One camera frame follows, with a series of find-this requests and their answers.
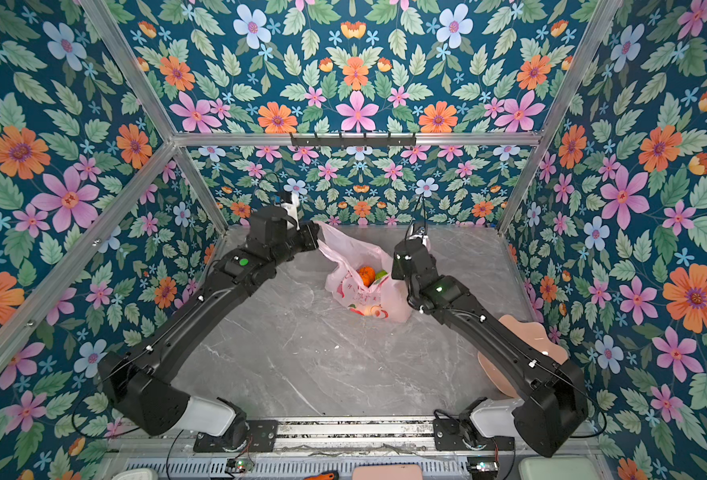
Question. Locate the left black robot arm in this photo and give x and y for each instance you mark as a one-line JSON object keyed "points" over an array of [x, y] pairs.
{"points": [[139, 383]]}

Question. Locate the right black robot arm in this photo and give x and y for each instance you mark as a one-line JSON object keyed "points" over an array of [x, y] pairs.
{"points": [[551, 401]]}

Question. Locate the black hook rail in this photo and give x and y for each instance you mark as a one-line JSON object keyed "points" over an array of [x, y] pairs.
{"points": [[340, 140]]}

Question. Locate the fake orange tangerine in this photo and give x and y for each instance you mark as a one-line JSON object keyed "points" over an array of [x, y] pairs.
{"points": [[368, 275]]}

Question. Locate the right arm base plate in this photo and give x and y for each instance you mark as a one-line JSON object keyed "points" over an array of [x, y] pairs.
{"points": [[447, 436]]}

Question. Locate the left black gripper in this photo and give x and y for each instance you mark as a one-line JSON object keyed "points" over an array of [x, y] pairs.
{"points": [[310, 232]]}

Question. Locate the pink box at bottom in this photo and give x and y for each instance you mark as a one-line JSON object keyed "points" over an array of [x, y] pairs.
{"points": [[388, 472]]}

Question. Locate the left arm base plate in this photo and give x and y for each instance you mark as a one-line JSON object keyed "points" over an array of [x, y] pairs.
{"points": [[257, 437]]}

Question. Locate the aluminium mounting rail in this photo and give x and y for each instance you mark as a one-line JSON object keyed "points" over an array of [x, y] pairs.
{"points": [[323, 436]]}

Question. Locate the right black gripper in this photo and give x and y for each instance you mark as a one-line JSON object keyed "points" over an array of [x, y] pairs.
{"points": [[396, 271]]}

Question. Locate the pink plastic bag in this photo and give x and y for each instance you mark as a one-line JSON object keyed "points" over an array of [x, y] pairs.
{"points": [[385, 300]]}

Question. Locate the orange tool handle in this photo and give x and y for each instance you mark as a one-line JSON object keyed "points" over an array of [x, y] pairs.
{"points": [[327, 475]]}

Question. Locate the white object bottom left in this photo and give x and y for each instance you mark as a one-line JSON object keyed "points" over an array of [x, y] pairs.
{"points": [[137, 474]]}

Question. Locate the pale green box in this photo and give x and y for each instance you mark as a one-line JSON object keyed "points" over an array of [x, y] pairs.
{"points": [[558, 468]]}

